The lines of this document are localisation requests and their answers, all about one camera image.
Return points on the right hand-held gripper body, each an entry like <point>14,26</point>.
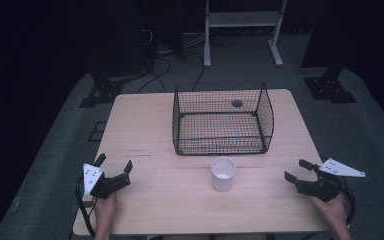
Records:
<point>326,181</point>

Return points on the white cup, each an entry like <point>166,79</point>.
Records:
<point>223,174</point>

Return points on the black stand base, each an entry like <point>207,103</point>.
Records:
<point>101,91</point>
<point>330,88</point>

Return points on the person's left hand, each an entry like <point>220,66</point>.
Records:
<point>104,208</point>

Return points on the person's right hand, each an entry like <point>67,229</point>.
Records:
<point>332,213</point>

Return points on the white metal table frame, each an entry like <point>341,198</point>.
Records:
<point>243,23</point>

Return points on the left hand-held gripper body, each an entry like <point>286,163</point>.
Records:
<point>105,184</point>

